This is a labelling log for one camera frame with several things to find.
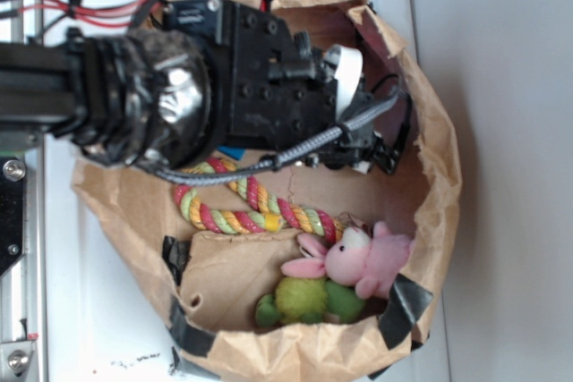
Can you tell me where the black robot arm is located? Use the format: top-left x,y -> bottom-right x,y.
1,0 -> 369,170

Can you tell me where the brown paper bag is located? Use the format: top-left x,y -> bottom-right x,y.
73,0 -> 462,381

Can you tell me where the pink plush bunny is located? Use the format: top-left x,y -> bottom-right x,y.
281,222 -> 415,300

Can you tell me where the green plush toy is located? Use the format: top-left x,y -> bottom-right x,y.
254,276 -> 366,328

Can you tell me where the grey braided cable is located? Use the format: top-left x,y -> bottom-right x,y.
133,94 -> 402,186

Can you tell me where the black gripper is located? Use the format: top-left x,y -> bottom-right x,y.
163,0 -> 363,150

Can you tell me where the aluminium frame rail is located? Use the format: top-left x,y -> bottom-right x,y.
0,0 -> 49,382

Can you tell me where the blue rectangular block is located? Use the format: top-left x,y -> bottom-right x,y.
217,145 -> 246,160

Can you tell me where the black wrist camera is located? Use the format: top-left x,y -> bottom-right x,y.
304,86 -> 413,174

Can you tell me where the multicolour rope toy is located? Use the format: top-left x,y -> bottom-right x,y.
172,175 -> 344,243

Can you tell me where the black metal bracket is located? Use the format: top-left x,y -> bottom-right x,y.
0,157 -> 26,276

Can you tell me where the white plastic tray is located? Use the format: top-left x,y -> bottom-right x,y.
43,0 -> 451,382

